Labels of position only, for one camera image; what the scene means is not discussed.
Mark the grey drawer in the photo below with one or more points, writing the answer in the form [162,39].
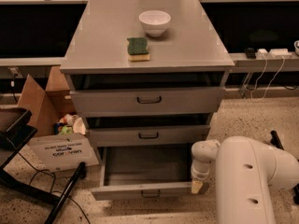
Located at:
[140,136]
[144,172]
[146,101]

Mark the green yellow sponge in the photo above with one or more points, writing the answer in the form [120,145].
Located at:
[137,49]

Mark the black stand leg right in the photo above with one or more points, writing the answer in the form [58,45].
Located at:
[277,143]

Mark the white power adapter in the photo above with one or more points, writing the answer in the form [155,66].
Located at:
[262,53]

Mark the white ceramic bowl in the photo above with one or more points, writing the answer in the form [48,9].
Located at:
[154,22]

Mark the black small adapter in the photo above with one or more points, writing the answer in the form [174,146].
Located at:
[250,53]

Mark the grey drawer cabinet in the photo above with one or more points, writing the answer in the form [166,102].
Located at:
[188,54]

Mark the black stand left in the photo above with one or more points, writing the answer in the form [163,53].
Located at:
[15,133]

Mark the grey bottom drawer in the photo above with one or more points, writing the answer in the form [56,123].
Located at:
[144,172]

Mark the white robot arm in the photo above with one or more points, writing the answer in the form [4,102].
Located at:
[246,170]

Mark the grey middle drawer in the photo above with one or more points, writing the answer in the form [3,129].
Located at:
[140,136]

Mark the grey top drawer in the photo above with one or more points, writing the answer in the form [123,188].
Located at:
[146,101]

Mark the open cardboard box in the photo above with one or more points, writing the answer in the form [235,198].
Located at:
[60,141]

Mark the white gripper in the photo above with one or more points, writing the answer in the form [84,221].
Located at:
[198,174]

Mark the white power strip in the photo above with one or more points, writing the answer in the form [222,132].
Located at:
[282,53]

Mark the grey window ledge shelf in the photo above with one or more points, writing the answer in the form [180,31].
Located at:
[242,63]

